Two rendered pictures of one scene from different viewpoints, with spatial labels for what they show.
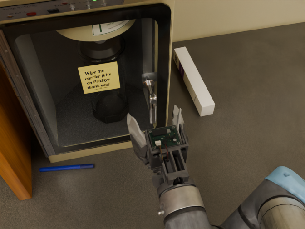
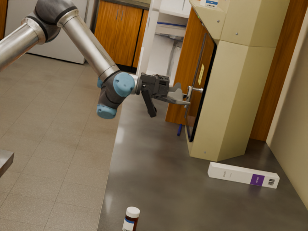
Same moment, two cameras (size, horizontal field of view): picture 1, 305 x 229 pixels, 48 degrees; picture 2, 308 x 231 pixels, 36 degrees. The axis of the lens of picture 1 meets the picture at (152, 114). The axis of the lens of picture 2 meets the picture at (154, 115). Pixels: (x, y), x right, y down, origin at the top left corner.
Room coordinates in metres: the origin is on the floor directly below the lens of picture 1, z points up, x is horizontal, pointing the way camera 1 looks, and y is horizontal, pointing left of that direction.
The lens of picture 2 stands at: (0.62, -1.78, 1.64)
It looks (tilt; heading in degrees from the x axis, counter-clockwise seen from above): 18 degrees down; 99
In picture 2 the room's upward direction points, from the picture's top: 13 degrees clockwise
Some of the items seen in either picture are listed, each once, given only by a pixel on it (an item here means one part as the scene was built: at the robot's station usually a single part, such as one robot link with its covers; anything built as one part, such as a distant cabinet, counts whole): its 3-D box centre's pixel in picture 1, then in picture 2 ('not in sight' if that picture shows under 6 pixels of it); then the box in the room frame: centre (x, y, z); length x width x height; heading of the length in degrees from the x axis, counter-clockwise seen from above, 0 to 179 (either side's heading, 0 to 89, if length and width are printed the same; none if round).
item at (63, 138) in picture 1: (99, 93); (199, 85); (0.48, 0.11, 1.19); 0.30 x 0.01 x 0.40; 103
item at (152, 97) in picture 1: (150, 102); (192, 97); (0.48, 0.00, 1.17); 0.05 x 0.03 x 0.10; 13
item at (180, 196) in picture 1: (179, 203); (132, 84); (0.24, -0.05, 1.17); 0.08 x 0.05 x 0.08; 103
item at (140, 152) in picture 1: (146, 148); not in sight; (0.37, 0.01, 1.15); 0.09 x 0.05 x 0.02; 37
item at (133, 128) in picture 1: (135, 126); (177, 89); (0.41, 0.04, 1.17); 0.09 x 0.03 x 0.06; 37
